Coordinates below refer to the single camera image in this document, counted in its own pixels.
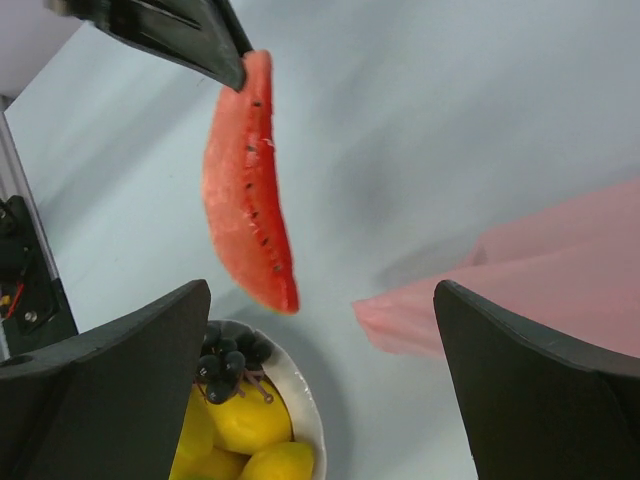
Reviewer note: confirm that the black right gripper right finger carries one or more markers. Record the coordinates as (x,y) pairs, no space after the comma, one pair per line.
(537,403)

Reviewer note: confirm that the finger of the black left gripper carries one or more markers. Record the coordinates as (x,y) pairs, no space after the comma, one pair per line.
(203,35)

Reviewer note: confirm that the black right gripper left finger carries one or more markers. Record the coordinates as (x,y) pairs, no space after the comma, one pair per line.
(108,403)

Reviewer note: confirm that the yellow fake fruit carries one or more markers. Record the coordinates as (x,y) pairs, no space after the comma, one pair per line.
(196,457)

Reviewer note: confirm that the dark fake grapes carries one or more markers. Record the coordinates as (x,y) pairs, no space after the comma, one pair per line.
(231,355)

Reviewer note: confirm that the pink plastic bag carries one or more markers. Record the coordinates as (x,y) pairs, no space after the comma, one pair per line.
(573,267)

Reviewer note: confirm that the yellow fake mango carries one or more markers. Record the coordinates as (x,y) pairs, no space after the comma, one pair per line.
(248,424)

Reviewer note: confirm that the fake watermelon slice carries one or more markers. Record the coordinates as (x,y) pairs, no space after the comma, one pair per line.
(240,191)

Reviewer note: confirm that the white paper plate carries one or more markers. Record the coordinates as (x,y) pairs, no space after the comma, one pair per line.
(283,374)

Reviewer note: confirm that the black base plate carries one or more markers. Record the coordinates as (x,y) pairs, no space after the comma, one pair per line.
(35,312)

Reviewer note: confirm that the aluminium frame rail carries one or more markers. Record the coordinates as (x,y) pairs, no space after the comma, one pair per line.
(14,182)

